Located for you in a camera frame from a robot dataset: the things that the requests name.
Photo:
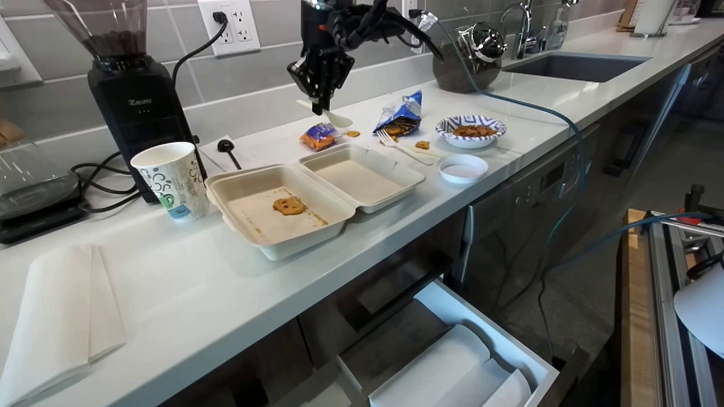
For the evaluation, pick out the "chrome sink faucet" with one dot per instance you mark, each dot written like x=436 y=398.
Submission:
x=556 y=26

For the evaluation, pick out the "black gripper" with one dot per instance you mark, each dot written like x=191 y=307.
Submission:
x=325 y=58

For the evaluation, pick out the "blue patterned paper bowl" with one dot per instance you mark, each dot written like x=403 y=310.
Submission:
x=471 y=141

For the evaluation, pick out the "black coffee grinder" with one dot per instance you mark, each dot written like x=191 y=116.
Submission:
x=138 y=104

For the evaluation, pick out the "white round disc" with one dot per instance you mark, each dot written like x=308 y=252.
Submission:
x=705 y=307

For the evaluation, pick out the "small white paper towel roll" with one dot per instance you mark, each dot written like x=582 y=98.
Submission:
x=509 y=386

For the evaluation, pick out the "upright paper towel roll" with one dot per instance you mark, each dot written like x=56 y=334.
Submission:
x=654 y=14

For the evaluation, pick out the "wood and aluminium frame stand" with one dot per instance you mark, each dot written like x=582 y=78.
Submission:
x=636 y=316

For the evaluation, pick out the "tiny cookie crumb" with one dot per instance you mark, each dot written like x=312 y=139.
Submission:
x=351 y=134

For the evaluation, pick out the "open white drawer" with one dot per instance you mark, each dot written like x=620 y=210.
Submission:
x=483 y=323

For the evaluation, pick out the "printed paper cup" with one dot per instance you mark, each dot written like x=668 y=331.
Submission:
x=173 y=183

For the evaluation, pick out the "white wall outlet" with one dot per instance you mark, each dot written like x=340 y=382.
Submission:
x=241 y=29

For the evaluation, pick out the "kitchen sink basin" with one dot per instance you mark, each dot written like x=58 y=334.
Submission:
x=579 y=65

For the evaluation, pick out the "stainless steel kettle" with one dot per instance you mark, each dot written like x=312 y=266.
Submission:
x=466 y=58

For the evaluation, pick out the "black kitchen scale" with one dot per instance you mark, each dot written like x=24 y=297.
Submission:
x=35 y=206

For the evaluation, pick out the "blue snack bag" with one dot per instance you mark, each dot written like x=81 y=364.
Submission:
x=403 y=108

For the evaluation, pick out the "grey under-counter dishwasher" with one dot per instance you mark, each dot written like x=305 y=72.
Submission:
x=521 y=210

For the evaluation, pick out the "cookies in snack bag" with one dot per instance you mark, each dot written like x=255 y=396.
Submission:
x=398 y=130

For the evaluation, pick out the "small broken cookie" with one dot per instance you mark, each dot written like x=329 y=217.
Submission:
x=424 y=144

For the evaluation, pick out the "cookies heap in bowl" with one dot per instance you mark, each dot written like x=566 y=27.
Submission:
x=475 y=131

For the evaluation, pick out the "beige clamshell food pack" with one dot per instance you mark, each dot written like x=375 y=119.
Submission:
x=363 y=182

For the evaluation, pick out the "large brown cookie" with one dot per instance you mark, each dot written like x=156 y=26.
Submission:
x=288 y=206

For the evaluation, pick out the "orange snack packet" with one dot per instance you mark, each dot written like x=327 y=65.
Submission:
x=320 y=135

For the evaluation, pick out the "small black scoop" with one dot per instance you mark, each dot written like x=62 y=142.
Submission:
x=224 y=144

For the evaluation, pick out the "large white paper towel roll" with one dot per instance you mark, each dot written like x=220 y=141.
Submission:
x=431 y=369

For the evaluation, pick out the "folded white paper napkin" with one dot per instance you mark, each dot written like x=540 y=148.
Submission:
x=53 y=323

